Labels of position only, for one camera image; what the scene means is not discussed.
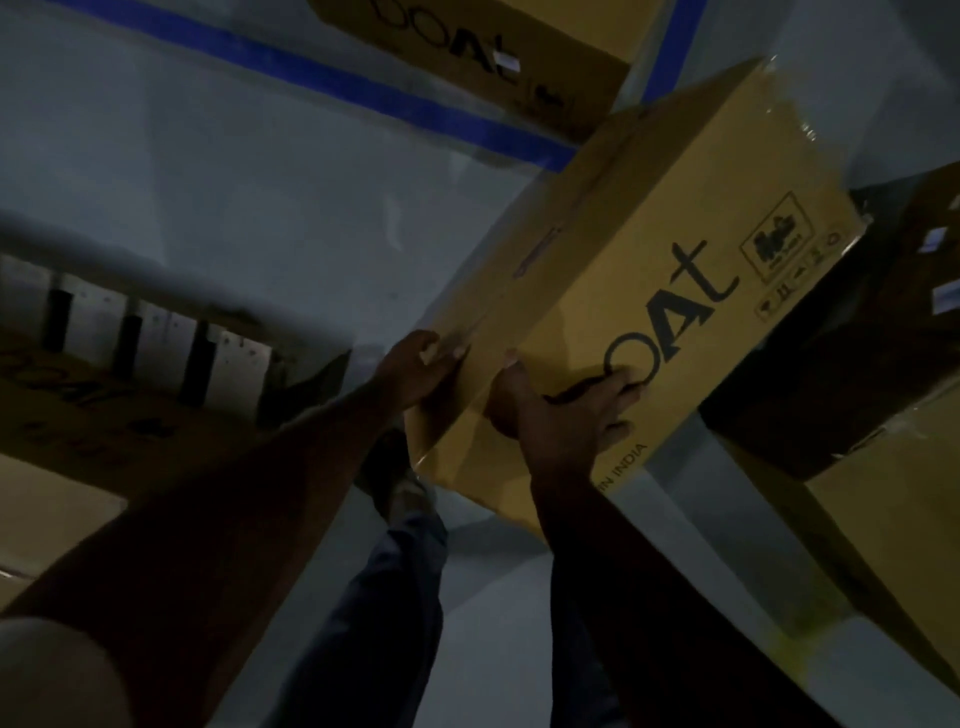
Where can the person's right hand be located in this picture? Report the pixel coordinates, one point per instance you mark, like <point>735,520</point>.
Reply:
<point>551,431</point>

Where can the person's left hand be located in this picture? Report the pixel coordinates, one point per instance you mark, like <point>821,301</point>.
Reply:
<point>409,371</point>

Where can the person's left fingers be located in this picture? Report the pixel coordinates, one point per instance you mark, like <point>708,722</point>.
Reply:
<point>444,354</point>

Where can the person's right thumb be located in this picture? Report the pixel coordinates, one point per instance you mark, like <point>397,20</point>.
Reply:
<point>512,375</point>

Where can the yellow cardboard box with pictograms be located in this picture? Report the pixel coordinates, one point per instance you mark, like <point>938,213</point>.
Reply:
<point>637,247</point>

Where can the person's right forearm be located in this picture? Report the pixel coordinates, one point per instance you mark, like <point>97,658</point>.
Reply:
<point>645,600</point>

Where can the person's left forearm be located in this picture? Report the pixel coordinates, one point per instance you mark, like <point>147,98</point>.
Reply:
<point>225,517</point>

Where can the person's dark shoe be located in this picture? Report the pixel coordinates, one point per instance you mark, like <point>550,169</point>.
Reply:
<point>394,472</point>

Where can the person's blue jeans leg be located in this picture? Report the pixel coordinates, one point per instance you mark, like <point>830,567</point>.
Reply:
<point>375,622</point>

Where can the row of white packets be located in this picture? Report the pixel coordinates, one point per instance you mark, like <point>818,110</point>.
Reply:
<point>157,345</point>

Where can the long blue floor tape strip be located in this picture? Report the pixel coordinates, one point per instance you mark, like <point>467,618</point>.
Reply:
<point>315,75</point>

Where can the yellow printed cardboard box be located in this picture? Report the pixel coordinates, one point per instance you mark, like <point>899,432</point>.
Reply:
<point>510,45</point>

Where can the dark brown cardboard box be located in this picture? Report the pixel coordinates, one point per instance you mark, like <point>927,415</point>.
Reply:
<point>847,337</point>

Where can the short blue floor tape strip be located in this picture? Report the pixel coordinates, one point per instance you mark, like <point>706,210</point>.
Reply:
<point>675,45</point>

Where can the open brown cardboard box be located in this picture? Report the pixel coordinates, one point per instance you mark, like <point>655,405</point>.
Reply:
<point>67,450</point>

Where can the plain yellow cardboard box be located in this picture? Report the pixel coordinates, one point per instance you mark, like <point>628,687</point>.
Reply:
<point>892,525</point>

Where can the person's light shirt sleeve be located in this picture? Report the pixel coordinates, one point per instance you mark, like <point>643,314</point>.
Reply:
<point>52,679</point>

